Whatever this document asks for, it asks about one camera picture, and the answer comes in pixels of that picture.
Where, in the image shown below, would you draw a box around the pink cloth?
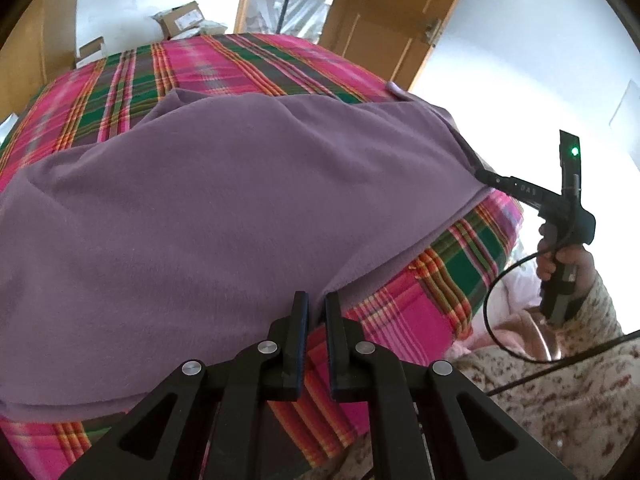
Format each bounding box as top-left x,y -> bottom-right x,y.
447,307 -> 563,361

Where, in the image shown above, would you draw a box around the clear plastic curtain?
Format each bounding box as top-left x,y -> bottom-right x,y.
247,0 -> 348,43

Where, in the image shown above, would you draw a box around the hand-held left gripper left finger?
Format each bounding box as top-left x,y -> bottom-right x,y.
60,291 -> 311,480

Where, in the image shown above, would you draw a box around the pink green plaid bed sheet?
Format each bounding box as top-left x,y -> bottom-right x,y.
0,32 -> 525,480

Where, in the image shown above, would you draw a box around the person's right hand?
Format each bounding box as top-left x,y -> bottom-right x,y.
535,222 -> 598,306

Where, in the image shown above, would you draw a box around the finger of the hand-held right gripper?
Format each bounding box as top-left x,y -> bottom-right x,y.
474,167 -> 516,196

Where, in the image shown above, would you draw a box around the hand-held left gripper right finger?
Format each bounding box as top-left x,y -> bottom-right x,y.
324,291 -> 576,480

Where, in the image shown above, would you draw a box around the large cardboard box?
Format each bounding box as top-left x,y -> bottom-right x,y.
152,1 -> 206,40

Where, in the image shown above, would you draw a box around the wooden wardrobe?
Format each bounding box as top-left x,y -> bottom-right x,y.
0,0 -> 83,121

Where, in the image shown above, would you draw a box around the grey wall panel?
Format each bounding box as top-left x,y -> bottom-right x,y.
609,80 -> 640,128

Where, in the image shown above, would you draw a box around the purple fleece pants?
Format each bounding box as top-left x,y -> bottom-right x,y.
0,82 -> 488,411

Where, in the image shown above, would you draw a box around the small cardboard box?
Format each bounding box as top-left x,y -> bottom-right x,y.
75,36 -> 108,68

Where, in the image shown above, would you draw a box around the white cloth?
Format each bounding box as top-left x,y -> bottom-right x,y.
492,240 -> 546,311

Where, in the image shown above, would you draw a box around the wooden door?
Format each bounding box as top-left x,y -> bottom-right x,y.
317,0 -> 478,91

